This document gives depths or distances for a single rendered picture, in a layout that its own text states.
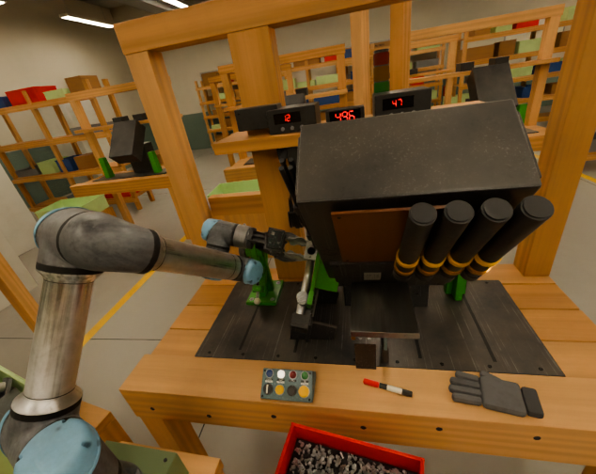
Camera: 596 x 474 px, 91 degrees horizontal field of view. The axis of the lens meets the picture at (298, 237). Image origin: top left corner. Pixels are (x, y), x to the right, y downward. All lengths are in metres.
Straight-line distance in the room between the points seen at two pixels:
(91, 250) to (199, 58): 11.21
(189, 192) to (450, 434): 1.20
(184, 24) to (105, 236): 0.80
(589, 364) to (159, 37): 1.64
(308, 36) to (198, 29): 9.68
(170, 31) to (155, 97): 0.22
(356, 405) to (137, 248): 0.67
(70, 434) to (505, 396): 0.95
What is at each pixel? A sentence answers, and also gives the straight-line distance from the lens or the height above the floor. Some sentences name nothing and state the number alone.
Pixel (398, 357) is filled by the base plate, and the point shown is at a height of 0.90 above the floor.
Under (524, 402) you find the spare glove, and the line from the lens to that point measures 0.99.
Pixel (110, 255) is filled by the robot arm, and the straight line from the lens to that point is 0.63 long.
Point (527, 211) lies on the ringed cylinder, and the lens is 0.50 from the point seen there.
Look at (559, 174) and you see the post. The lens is 1.31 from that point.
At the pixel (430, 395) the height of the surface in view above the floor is 0.90.
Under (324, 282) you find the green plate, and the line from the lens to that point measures 0.90.
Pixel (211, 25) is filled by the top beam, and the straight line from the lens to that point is 1.18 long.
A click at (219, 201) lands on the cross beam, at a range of 1.39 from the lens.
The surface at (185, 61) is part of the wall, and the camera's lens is 11.94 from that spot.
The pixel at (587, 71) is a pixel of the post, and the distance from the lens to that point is 1.25.
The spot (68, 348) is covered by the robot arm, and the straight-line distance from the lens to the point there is 0.80.
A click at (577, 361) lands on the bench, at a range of 1.19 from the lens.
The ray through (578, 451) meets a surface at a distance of 1.10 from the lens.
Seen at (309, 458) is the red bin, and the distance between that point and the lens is 0.88.
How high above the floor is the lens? 1.68
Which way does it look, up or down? 28 degrees down
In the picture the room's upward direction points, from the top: 9 degrees counter-clockwise
